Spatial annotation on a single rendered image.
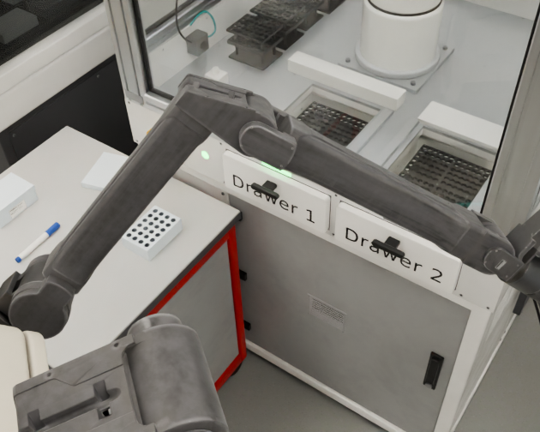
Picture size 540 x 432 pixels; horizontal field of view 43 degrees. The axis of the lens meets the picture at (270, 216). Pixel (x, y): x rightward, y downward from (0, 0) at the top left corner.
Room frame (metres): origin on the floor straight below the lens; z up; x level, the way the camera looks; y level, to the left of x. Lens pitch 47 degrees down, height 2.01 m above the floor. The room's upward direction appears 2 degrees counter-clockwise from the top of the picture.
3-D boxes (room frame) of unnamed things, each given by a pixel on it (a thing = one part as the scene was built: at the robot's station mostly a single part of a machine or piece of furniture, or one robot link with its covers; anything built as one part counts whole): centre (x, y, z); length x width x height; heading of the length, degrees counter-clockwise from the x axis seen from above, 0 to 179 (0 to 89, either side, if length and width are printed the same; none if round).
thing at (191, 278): (1.16, 0.50, 0.38); 0.62 x 0.58 x 0.76; 54
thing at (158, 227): (1.13, 0.28, 0.78); 0.12 x 0.08 x 0.04; 144
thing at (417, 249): (0.97, -0.27, 0.87); 0.29 x 0.02 x 0.11; 54
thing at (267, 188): (1.14, 0.00, 0.91); 0.07 x 0.04 x 0.01; 54
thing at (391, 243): (0.95, -0.25, 0.91); 0.07 x 0.04 x 0.01; 54
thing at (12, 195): (1.25, 0.67, 0.79); 0.13 x 0.09 x 0.05; 143
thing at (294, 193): (1.16, -0.01, 0.87); 0.29 x 0.02 x 0.11; 54
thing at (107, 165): (1.36, 0.43, 0.77); 0.13 x 0.09 x 0.02; 160
